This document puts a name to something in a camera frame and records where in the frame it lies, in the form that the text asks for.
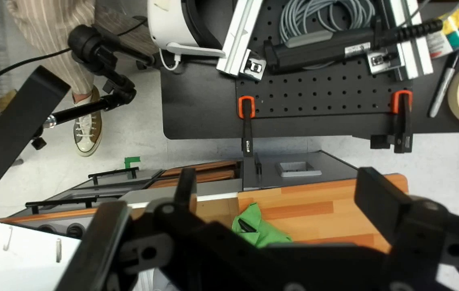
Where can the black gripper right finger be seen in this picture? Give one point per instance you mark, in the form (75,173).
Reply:
(385,211)

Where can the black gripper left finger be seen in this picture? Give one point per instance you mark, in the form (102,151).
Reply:
(186,188)

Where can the green cloth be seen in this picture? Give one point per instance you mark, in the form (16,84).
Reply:
(259,232)

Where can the wooden counter top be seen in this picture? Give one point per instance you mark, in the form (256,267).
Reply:
(320,204)

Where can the orange black bar clamp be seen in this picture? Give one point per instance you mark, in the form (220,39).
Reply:
(246,123)
(401,118)

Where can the beige canvas shoe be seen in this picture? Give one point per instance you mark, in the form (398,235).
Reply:
(87,130)

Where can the black perforated board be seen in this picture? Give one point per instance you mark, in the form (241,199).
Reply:
(315,99)

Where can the grey marker pen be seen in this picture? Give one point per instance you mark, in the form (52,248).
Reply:
(443,86)

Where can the white VR headset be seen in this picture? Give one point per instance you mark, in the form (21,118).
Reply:
(167,21)

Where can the yellow green labelled box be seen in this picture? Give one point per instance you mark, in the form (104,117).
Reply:
(453,33)

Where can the leg in striped trousers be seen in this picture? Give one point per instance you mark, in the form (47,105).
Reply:
(52,26)

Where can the aluminium extrusion rail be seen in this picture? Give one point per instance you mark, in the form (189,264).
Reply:
(239,38)
(416,49)

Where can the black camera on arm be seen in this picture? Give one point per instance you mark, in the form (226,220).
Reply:
(92,46)

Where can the black camera on board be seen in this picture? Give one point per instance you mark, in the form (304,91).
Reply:
(304,54)

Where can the black frame post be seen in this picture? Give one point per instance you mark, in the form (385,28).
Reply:
(20,126)

